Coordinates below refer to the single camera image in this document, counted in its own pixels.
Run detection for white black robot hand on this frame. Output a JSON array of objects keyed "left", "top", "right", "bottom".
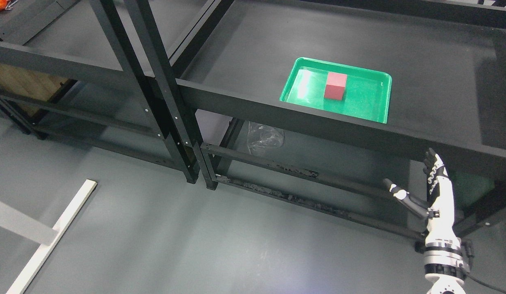
[{"left": 383, "top": 148, "right": 461, "bottom": 247}]

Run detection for pink block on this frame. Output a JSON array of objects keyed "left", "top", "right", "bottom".
[{"left": 323, "top": 72, "right": 348, "bottom": 100}]

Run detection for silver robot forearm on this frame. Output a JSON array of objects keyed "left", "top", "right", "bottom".
[{"left": 424, "top": 241, "right": 469, "bottom": 294}]

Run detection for green tray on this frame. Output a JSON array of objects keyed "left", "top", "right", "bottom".
[{"left": 280, "top": 57, "right": 392, "bottom": 124}]

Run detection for black metal shelf right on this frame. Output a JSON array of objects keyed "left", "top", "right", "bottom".
[{"left": 126, "top": 0, "right": 506, "bottom": 236}]

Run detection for clear plastic bag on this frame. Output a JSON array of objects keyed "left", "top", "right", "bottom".
[{"left": 247, "top": 121, "right": 284, "bottom": 156}]

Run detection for white desk with T-leg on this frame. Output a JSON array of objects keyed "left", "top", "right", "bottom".
[{"left": 0, "top": 179, "right": 98, "bottom": 294}]

